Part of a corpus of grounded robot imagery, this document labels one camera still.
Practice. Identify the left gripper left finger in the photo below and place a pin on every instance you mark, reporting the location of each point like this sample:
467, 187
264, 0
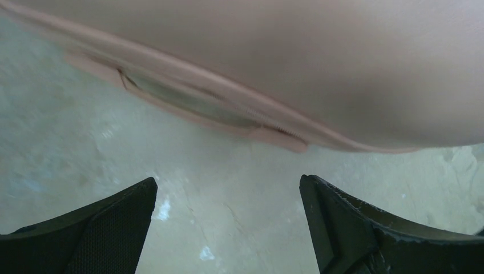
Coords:
103, 237

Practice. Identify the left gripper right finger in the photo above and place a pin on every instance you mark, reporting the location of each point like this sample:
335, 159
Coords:
350, 235

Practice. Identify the pink suitcase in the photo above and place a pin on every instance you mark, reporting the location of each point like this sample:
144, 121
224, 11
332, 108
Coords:
369, 76

